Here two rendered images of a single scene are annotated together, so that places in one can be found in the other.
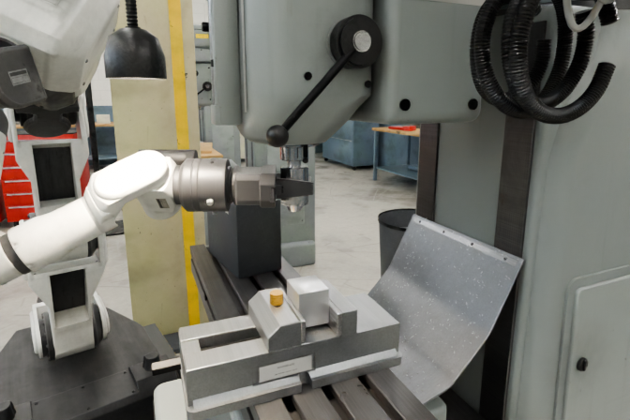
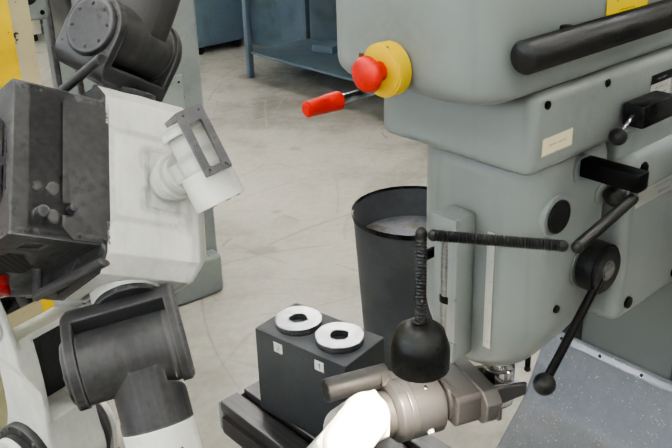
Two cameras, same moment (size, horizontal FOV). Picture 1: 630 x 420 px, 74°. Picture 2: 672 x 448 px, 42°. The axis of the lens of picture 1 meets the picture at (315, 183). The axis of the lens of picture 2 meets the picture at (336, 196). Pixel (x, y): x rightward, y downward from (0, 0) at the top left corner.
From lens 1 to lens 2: 90 cm
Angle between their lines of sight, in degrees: 21
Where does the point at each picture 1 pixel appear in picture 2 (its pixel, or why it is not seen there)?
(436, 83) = (650, 269)
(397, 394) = not seen: outside the picture
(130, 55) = (439, 361)
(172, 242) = not seen: hidden behind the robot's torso
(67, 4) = (186, 203)
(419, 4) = (645, 207)
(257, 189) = (478, 407)
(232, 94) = (466, 327)
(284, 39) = (541, 286)
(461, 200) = (624, 324)
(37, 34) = (177, 265)
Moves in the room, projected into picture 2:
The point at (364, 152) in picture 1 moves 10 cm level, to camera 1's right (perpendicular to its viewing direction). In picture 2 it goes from (216, 17) to (226, 16)
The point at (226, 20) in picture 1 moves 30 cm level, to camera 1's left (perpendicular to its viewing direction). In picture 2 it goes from (466, 259) to (237, 303)
